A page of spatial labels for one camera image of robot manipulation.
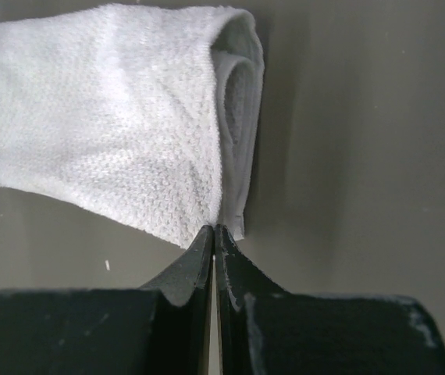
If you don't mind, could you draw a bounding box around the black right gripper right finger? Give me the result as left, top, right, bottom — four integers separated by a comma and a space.
215, 226, 445, 374

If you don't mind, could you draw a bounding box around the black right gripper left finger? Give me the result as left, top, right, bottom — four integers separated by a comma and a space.
0, 226, 213, 374

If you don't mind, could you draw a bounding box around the white grey cloth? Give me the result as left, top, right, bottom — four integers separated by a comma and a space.
0, 4, 265, 248

